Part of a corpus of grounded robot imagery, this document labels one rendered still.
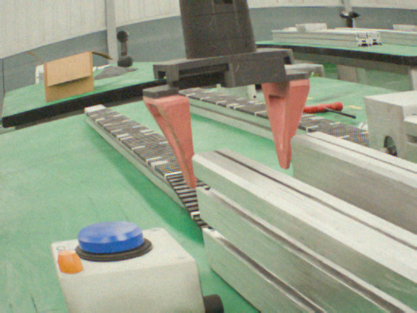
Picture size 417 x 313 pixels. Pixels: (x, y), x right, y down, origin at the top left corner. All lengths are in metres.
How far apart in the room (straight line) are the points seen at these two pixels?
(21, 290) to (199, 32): 0.26
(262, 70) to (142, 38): 11.08
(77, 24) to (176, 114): 10.96
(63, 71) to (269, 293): 2.26
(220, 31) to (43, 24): 10.94
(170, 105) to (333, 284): 0.29
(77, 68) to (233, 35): 2.07
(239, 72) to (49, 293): 0.23
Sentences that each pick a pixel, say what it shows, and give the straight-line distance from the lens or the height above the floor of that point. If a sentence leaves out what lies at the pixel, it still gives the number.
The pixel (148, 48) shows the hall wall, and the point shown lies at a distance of 11.69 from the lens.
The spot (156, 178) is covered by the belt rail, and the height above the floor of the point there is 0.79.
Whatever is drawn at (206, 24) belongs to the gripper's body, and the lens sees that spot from 0.60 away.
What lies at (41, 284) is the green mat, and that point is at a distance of 0.57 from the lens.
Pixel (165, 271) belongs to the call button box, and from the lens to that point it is 0.40.
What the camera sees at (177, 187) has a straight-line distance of 0.73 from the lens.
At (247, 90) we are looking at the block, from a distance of 1.54.
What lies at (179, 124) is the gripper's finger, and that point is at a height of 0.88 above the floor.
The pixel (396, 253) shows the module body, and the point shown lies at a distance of 0.27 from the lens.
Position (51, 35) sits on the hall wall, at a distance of 11.50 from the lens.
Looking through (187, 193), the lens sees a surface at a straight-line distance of 0.71.
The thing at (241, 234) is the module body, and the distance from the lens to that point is 0.46.
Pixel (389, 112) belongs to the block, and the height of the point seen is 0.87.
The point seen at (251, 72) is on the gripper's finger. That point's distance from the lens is 0.60.
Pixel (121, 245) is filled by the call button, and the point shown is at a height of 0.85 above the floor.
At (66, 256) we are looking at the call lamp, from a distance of 0.39.
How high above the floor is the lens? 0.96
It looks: 10 degrees down
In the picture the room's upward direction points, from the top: 8 degrees counter-clockwise
